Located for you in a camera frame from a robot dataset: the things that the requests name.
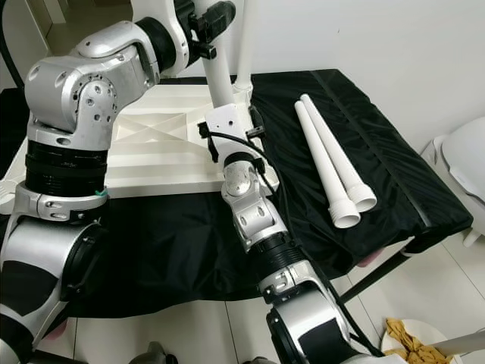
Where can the white plastic table leg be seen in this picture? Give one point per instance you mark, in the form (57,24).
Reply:
(326,167)
(220,83)
(345,155)
(244,45)

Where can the white plastic table top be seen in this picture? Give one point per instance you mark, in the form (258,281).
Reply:
(159,163)

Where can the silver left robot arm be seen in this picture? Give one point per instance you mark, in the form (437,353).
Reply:
(76,98)

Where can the black table cloth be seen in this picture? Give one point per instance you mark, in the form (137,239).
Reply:
(409,136)

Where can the black metal table leg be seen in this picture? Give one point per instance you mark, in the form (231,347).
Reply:
(379,277)

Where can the grey right robot foot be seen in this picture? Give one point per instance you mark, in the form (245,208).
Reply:
(256,361)

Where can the white round plate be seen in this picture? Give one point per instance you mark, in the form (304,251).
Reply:
(432,327)

